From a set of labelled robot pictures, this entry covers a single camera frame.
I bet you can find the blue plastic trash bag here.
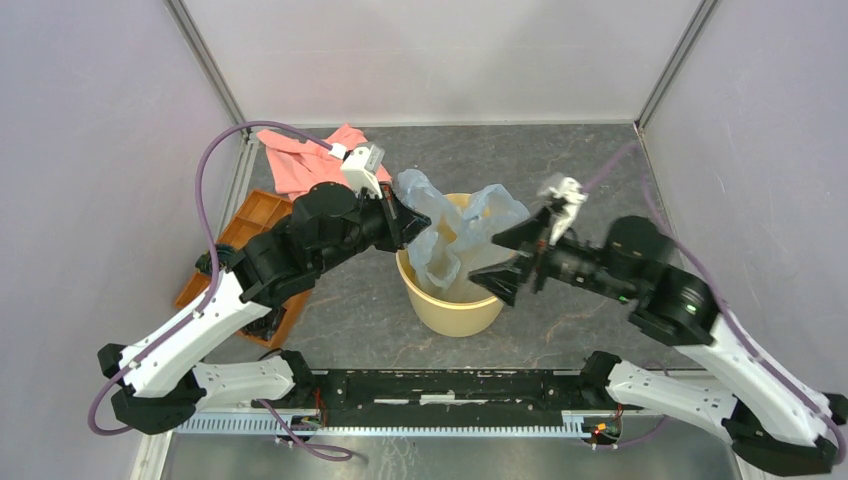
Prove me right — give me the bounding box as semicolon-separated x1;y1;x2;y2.
397;169;529;297

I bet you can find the black bag roll lower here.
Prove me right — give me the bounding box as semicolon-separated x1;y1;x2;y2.
241;309;286;341

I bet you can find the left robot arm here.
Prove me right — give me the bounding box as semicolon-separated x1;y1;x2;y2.
98;182;431;435

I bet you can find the yellow trash bin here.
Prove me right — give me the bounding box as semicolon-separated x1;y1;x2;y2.
396;193;503;337

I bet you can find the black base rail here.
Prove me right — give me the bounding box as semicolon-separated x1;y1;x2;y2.
176;369;645;440

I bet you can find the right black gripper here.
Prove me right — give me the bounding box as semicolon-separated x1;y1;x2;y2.
466;200;634;304

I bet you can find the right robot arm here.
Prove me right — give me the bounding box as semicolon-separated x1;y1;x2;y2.
469;208;847;477

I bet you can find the pink cloth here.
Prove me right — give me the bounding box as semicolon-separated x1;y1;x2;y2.
257;129;349;202

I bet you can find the orange compartment tray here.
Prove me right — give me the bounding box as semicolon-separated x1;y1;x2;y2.
174;190;313;350

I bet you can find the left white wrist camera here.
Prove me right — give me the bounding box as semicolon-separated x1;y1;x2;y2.
329;142;385;199

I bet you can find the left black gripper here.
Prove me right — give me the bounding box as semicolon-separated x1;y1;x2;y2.
316;181;433;275

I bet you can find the dark bag roll left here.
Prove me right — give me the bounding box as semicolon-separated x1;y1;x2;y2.
194;244;229;276

